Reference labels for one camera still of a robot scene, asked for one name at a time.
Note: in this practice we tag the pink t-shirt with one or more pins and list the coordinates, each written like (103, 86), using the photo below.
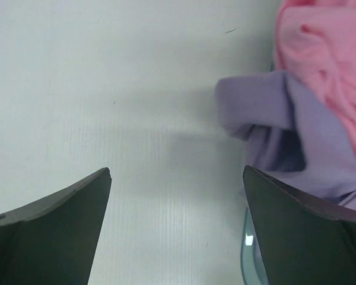
(316, 42)

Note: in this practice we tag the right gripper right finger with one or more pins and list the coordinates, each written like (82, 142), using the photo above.
(303, 239)

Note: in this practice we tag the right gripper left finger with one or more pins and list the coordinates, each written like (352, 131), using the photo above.
(53, 240)

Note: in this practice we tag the lavender t-shirt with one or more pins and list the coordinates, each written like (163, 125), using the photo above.
(289, 134)

